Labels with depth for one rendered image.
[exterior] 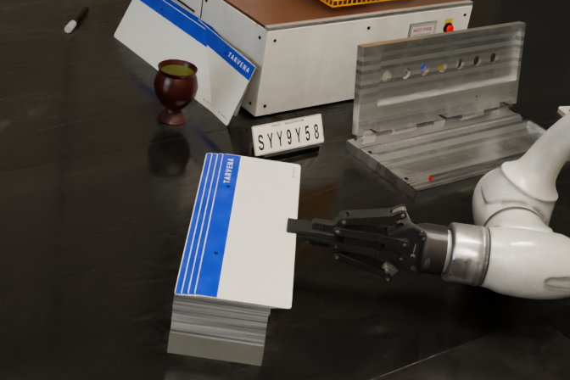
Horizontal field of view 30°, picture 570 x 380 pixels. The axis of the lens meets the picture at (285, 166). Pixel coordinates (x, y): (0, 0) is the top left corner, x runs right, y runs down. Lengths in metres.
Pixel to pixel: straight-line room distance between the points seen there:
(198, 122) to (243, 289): 0.69
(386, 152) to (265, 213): 0.48
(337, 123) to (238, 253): 0.70
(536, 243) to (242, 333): 0.46
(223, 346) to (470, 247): 0.39
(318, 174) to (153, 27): 0.57
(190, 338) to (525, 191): 0.58
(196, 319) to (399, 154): 0.72
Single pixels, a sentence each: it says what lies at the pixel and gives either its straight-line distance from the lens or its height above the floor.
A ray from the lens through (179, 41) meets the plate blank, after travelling 2.24.
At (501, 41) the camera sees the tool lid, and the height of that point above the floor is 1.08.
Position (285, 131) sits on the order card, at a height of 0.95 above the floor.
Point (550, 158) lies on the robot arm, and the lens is 1.69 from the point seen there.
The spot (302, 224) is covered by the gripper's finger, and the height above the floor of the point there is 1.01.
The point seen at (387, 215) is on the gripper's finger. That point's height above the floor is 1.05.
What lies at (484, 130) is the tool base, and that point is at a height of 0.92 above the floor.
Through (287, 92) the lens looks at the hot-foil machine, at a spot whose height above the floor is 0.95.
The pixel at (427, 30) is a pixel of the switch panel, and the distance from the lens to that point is 2.31.
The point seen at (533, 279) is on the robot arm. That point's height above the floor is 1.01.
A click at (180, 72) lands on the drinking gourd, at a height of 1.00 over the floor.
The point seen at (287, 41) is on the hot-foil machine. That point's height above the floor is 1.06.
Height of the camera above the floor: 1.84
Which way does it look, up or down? 29 degrees down
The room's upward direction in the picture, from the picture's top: 10 degrees clockwise
